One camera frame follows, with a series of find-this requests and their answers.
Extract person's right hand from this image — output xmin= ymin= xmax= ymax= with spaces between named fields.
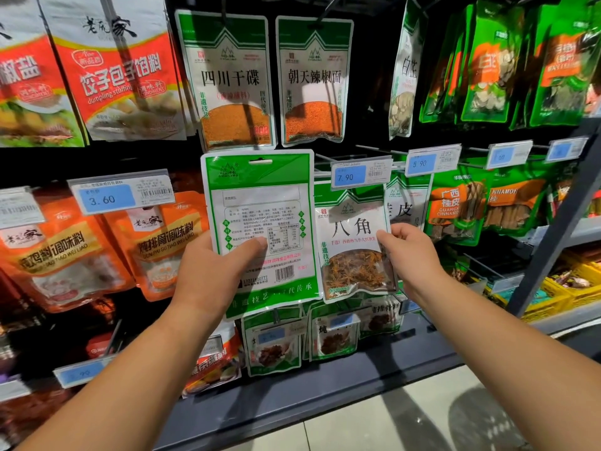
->
xmin=376 ymin=222 xmax=444 ymax=301

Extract clear cinnamon packets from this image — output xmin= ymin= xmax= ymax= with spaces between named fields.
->
xmin=385 ymin=168 xmax=433 ymax=231

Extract person's left hand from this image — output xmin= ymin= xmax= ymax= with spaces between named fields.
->
xmin=169 ymin=230 xmax=269 ymax=325

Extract white red-label packets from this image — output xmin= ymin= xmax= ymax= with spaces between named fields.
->
xmin=38 ymin=0 xmax=189 ymax=142
xmin=0 ymin=0 xmax=86 ymax=148

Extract green orange Guangxi cinnamon bags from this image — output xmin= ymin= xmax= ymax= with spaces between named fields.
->
xmin=424 ymin=168 xmax=494 ymax=248
xmin=483 ymin=164 xmax=601 ymax=239

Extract green white-slice packets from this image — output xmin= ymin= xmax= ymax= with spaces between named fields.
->
xmin=419 ymin=0 xmax=524 ymax=125

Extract star anise spice packet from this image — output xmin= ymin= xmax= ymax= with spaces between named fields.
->
xmin=314 ymin=181 xmax=398 ymax=301

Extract person's left forearm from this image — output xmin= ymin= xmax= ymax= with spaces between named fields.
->
xmin=19 ymin=305 xmax=227 ymax=451

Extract yellow display trays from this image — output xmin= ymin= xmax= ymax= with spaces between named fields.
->
xmin=488 ymin=258 xmax=601 ymax=320

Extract green leaf packets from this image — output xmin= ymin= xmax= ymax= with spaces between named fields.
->
xmin=511 ymin=0 xmax=601 ymax=128

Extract row of green white packets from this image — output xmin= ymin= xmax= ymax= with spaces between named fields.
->
xmin=308 ymin=294 xmax=424 ymax=363

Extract gray metal shelving unit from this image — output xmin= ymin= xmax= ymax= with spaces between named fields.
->
xmin=507 ymin=127 xmax=601 ymax=363

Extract clear chili powder packets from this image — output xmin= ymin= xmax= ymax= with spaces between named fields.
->
xmin=275 ymin=16 xmax=355 ymax=147

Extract clear orange powder packets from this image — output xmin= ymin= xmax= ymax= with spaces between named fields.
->
xmin=175 ymin=9 xmax=276 ymax=151

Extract green meat stew seasoning packet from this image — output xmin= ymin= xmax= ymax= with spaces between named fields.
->
xmin=202 ymin=148 xmax=321 ymax=320

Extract person's right forearm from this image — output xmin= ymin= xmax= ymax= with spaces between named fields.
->
xmin=408 ymin=277 xmax=601 ymax=451

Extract blue white price tag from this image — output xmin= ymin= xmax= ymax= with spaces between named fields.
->
xmin=324 ymin=313 xmax=358 ymax=333
xmin=406 ymin=143 xmax=463 ymax=177
xmin=545 ymin=136 xmax=589 ymax=163
xmin=331 ymin=155 xmax=394 ymax=190
xmin=485 ymin=138 xmax=535 ymax=170
xmin=68 ymin=168 xmax=177 ymax=217
xmin=0 ymin=185 xmax=46 ymax=231
xmin=53 ymin=355 xmax=118 ymax=389
xmin=255 ymin=326 xmax=287 ymax=345

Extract row of clear green-top packets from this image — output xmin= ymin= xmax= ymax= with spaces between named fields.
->
xmin=241 ymin=305 xmax=309 ymax=376

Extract clear white-slice packets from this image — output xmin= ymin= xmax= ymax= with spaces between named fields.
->
xmin=388 ymin=0 xmax=426 ymax=140

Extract orange seasoning packet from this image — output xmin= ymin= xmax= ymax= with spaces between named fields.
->
xmin=101 ymin=190 xmax=210 ymax=301

